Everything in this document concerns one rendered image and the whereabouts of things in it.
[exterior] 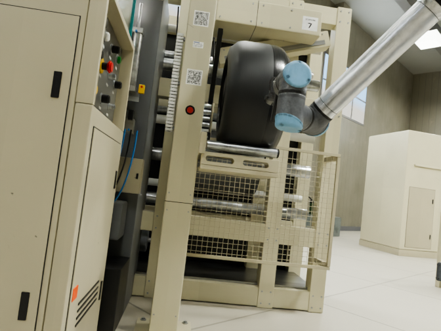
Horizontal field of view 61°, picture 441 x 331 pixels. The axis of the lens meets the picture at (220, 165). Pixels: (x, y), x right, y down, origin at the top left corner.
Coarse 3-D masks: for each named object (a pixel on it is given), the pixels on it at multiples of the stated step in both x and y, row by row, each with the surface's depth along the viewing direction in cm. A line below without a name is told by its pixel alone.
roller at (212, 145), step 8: (208, 144) 170; (216, 144) 170; (224, 144) 170; (232, 144) 171; (240, 144) 172; (232, 152) 172; (240, 152) 172; (248, 152) 172; (256, 152) 172; (264, 152) 172; (272, 152) 172
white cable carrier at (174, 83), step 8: (184, 40) 182; (176, 48) 179; (176, 56) 179; (176, 64) 179; (176, 72) 179; (176, 80) 178; (176, 88) 182; (176, 96) 178; (168, 104) 178; (168, 112) 177; (168, 120) 178; (168, 128) 177
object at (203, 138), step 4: (204, 132) 166; (200, 136) 168; (204, 136) 166; (200, 140) 166; (204, 140) 166; (200, 144) 166; (204, 144) 166; (200, 148) 165; (204, 148) 166; (200, 152) 165; (204, 152) 166; (200, 156) 183
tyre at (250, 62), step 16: (240, 48) 169; (256, 48) 170; (272, 48) 173; (224, 64) 195; (240, 64) 163; (256, 64) 163; (272, 64) 165; (224, 80) 203; (240, 80) 161; (256, 80) 161; (224, 96) 169; (240, 96) 161; (256, 96) 161; (224, 112) 167; (240, 112) 163; (256, 112) 163; (224, 128) 170; (240, 128) 167; (256, 128) 167; (272, 128) 167; (256, 144) 174; (272, 144) 174
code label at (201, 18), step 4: (196, 12) 180; (200, 12) 180; (204, 12) 180; (208, 12) 181; (196, 16) 180; (200, 16) 180; (204, 16) 180; (208, 16) 181; (196, 20) 180; (200, 20) 180; (204, 20) 180; (208, 20) 180; (196, 24) 180; (200, 24) 180; (204, 24) 180; (208, 24) 180
